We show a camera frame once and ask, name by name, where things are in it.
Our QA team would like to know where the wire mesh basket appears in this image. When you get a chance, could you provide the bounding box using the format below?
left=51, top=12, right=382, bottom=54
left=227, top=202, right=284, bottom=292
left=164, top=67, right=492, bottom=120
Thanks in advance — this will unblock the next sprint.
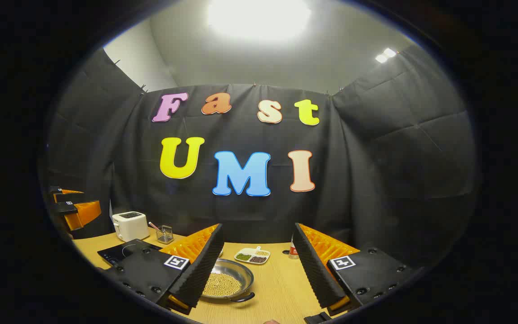
left=156, top=225, right=174, bottom=244

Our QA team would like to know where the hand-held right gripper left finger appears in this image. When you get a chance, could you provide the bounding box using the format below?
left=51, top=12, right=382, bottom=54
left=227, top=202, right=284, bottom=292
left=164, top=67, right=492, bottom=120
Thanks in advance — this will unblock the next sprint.
left=104, top=224, right=224, bottom=315

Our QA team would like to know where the white divided bean dish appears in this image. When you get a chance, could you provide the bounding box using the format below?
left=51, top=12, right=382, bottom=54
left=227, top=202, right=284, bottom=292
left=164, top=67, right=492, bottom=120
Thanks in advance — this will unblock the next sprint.
left=234, top=246, right=271, bottom=265

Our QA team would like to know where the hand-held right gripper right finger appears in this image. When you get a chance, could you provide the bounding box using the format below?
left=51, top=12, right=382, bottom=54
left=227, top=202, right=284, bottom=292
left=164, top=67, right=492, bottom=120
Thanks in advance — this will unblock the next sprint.
left=291, top=223, right=421, bottom=318

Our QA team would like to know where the steel pot with black handles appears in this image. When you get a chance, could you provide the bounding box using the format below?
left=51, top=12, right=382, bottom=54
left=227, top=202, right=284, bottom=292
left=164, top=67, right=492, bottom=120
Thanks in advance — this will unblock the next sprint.
left=201, top=258, right=256, bottom=303

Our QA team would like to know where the large ceiling light panel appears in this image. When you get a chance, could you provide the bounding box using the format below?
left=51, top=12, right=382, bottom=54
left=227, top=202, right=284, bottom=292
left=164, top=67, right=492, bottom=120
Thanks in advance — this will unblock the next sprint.
left=207, top=0, right=312, bottom=41

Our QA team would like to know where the black induction cooktop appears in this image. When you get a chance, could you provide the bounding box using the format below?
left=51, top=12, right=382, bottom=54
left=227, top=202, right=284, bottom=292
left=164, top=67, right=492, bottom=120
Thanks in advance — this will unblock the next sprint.
left=97, top=239, right=163, bottom=267

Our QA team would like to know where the black backdrop cloth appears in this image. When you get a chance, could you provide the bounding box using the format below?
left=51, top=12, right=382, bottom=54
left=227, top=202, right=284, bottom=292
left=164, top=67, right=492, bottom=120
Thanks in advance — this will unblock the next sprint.
left=45, top=45, right=482, bottom=270

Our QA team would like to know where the small ceiling light panel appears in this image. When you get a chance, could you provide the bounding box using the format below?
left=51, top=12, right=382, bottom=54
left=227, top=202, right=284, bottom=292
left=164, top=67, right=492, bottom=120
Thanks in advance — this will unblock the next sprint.
left=375, top=47, right=397, bottom=63

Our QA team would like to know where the pile of soybeans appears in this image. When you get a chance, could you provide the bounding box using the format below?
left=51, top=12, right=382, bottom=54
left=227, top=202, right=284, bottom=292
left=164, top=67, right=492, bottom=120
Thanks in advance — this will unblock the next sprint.
left=203, top=272, right=242, bottom=297

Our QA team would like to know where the white toaster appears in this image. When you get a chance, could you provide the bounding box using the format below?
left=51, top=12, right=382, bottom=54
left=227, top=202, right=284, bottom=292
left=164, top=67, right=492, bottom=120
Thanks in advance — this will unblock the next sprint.
left=112, top=211, right=150, bottom=243

